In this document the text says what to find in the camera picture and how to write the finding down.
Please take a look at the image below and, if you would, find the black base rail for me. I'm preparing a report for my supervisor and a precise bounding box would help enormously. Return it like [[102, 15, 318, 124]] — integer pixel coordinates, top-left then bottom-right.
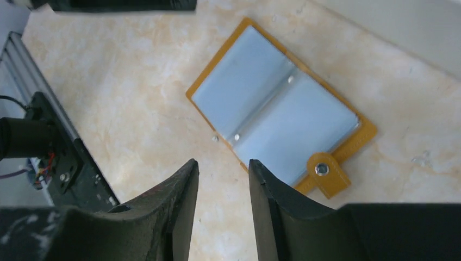
[[1, 32, 120, 212]]

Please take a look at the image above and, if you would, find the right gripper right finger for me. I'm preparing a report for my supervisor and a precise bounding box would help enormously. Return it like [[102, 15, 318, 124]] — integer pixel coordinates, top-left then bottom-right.
[[248, 159, 460, 260]]

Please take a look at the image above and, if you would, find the orange leather card holder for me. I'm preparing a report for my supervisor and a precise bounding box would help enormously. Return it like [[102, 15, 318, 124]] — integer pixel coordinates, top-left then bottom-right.
[[186, 17, 378, 198]]

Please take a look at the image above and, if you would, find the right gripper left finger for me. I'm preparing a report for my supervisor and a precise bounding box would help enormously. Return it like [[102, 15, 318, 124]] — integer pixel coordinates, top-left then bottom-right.
[[1, 159, 200, 260]]

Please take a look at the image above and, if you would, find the white plastic bin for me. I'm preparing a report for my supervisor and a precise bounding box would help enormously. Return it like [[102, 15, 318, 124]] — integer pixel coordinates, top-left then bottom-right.
[[318, 1, 460, 79]]

